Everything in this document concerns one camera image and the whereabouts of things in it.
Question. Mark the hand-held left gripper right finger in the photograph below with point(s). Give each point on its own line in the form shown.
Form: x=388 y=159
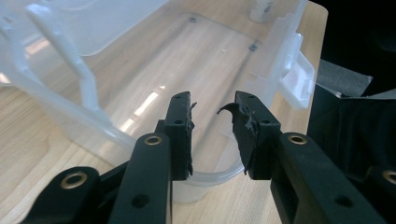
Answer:
x=261 y=146

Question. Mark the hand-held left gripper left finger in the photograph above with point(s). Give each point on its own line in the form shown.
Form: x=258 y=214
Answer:
x=179 y=140

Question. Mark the dark cloth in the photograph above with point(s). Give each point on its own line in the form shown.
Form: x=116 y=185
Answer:
x=358 y=130

